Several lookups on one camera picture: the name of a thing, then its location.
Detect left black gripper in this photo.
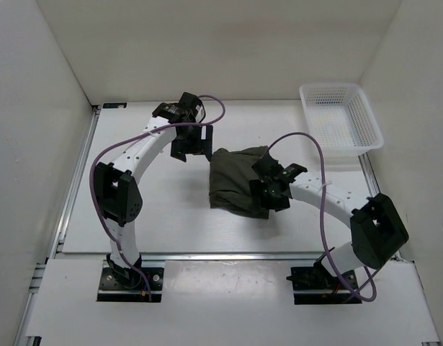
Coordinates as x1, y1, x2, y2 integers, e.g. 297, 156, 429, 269
171, 123, 213, 162

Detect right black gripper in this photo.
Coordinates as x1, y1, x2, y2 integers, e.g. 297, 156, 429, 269
249, 179, 291, 213

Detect olive green shorts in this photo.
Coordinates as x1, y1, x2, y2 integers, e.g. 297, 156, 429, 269
209, 146, 269, 220

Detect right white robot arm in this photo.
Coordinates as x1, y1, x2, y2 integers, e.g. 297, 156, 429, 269
249, 154, 409, 289

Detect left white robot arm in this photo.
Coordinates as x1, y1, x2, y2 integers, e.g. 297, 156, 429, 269
89, 92, 213, 289

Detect white perforated plastic basket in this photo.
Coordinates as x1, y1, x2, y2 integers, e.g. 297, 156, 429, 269
299, 82, 384, 159

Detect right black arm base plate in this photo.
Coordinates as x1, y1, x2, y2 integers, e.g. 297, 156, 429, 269
286, 267, 362, 306

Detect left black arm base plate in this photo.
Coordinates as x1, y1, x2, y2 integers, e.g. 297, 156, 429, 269
97, 265, 164, 303

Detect aluminium frame rail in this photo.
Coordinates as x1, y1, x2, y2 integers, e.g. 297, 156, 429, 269
51, 252, 402, 262

